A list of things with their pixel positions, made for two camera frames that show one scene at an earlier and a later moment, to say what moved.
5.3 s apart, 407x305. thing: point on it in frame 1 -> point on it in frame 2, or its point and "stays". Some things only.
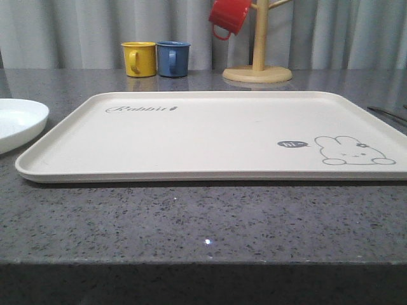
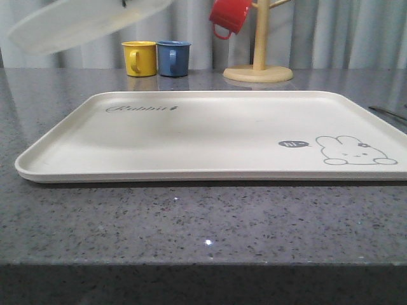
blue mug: x=173 y=58 stays
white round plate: x=22 y=122 -> x=64 y=25
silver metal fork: x=387 y=113 stays
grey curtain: x=302 y=33 stays
